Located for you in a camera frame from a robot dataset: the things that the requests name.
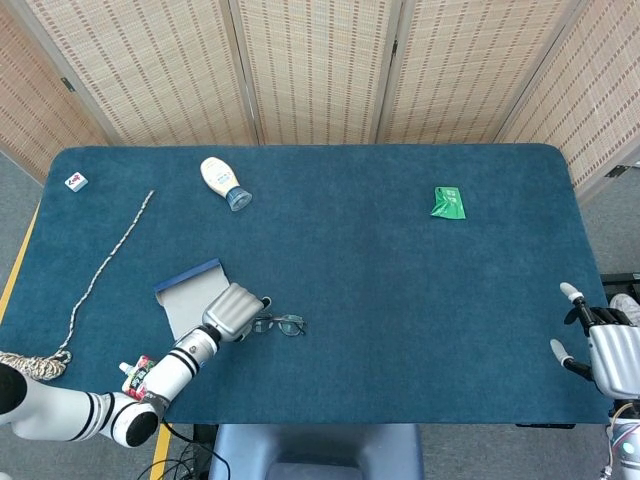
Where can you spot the blue and grey box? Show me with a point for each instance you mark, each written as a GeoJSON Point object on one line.
{"type": "Point", "coordinates": [190, 300]}

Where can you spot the grey-blue robot torso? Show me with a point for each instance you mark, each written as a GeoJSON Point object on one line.
{"type": "Point", "coordinates": [315, 450]}

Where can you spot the red drink pouch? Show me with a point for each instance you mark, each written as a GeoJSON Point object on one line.
{"type": "Point", "coordinates": [134, 382]}

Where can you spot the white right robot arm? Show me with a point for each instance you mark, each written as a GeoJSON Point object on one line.
{"type": "Point", "coordinates": [627, 450]}

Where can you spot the black table leg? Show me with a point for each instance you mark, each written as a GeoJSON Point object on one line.
{"type": "Point", "coordinates": [202, 433]}

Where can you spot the bamboo folding screen panel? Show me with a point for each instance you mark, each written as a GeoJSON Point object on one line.
{"type": "Point", "coordinates": [315, 75]}
{"type": "Point", "coordinates": [465, 75]}
{"type": "Point", "coordinates": [30, 100]}
{"type": "Point", "coordinates": [150, 75]}
{"type": "Point", "coordinates": [600, 100]}

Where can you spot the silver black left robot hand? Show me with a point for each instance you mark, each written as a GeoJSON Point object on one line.
{"type": "Point", "coordinates": [232, 312]}

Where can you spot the black metal frame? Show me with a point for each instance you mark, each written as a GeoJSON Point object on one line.
{"type": "Point", "coordinates": [622, 278]}

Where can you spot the white mahjong tile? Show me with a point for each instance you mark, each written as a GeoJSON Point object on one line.
{"type": "Point", "coordinates": [76, 181]}

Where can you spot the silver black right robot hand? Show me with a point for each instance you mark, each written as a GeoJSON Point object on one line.
{"type": "Point", "coordinates": [617, 355]}

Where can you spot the blue carpet floor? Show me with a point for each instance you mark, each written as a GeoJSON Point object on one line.
{"type": "Point", "coordinates": [375, 275]}

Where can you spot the grey sneaker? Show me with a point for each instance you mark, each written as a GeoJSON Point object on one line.
{"type": "Point", "coordinates": [627, 302]}

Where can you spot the black-framed eyeglasses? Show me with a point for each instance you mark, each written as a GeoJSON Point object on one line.
{"type": "Point", "coordinates": [289, 326]}

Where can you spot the crumpled green packet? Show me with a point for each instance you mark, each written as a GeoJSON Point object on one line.
{"type": "Point", "coordinates": [450, 205]}

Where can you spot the white bottle with blue cap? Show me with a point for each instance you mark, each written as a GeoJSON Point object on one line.
{"type": "Point", "coordinates": [217, 175]}

